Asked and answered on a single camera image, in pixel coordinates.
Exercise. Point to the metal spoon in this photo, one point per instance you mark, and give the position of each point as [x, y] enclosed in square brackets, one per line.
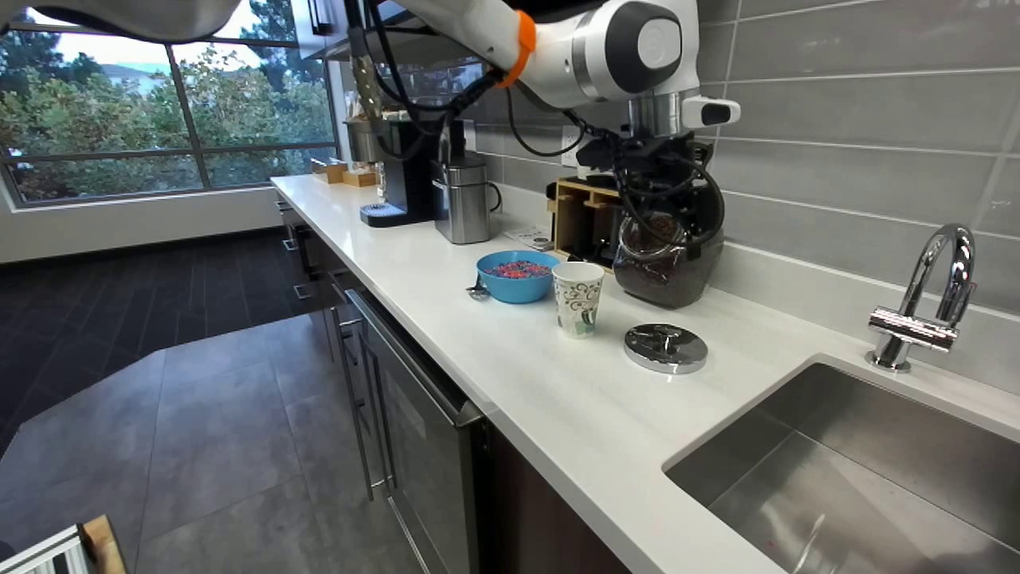
[477, 291]

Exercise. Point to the wooden framed board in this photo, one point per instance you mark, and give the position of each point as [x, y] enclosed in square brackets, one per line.
[100, 543]

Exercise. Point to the white patterned paper cup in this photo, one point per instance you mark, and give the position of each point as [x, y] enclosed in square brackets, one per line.
[578, 303]

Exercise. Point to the chrome round jug lid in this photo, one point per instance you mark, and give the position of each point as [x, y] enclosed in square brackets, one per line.
[667, 346]

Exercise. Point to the chrome kitchen faucet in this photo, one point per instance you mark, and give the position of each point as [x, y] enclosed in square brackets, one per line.
[923, 323]

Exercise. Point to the large window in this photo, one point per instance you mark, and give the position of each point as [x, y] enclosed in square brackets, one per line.
[107, 132]

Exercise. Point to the stainless steel dishwasher front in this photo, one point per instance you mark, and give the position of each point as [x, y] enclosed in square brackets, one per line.
[425, 458]

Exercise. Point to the black coffee machine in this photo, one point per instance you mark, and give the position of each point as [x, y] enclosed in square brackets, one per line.
[409, 180]

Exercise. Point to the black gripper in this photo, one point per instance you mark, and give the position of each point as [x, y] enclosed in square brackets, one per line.
[640, 154]

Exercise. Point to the glass jug with coffee beans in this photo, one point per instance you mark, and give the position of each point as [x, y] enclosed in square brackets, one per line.
[670, 277]

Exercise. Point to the small wooden tray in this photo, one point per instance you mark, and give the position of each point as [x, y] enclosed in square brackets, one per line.
[358, 175]

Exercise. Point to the stainless steel canister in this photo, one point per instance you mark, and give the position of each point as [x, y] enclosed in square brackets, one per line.
[463, 203]

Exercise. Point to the stainless steel sink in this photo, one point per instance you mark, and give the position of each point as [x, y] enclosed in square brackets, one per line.
[850, 489]

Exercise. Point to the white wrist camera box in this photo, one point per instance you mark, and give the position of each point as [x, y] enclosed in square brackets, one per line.
[711, 108]

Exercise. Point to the wooden countertop organizer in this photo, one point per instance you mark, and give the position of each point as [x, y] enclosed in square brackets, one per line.
[578, 211]

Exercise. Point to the red food pieces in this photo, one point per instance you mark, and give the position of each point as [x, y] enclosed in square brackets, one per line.
[517, 271]

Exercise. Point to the blue bowl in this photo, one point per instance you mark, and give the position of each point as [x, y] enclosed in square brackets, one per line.
[517, 287]

